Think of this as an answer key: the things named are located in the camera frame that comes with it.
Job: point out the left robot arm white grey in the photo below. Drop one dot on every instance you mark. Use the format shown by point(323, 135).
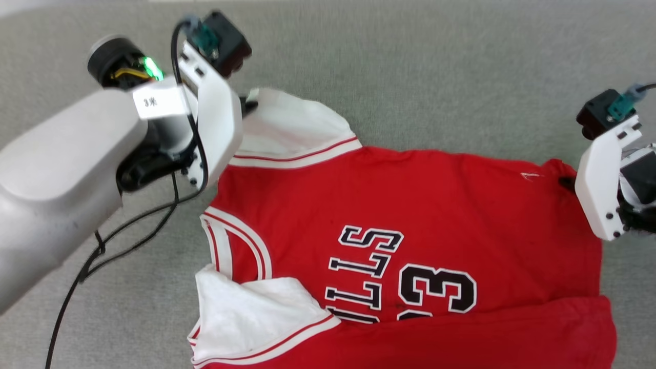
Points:
point(51, 179)

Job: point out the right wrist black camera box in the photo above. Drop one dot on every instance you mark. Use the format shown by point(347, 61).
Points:
point(594, 115)

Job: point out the left wrist white camera bracket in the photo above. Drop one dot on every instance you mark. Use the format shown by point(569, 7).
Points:
point(218, 118)

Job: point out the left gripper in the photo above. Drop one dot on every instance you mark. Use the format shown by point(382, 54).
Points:
point(115, 59)

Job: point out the red basketball jersey white sleeves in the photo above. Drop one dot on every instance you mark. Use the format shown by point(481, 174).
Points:
point(410, 205)

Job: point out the wrist white camera bracket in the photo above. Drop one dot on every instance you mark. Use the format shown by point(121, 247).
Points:
point(218, 118)
point(602, 184)

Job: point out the right wrist white camera bracket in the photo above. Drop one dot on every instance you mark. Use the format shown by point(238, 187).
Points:
point(602, 184)

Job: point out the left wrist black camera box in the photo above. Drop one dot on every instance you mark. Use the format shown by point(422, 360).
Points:
point(228, 41)

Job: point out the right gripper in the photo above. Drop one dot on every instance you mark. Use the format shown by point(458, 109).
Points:
point(638, 179)

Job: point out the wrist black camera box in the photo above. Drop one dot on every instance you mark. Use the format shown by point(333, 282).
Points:
point(594, 115)
point(228, 41)

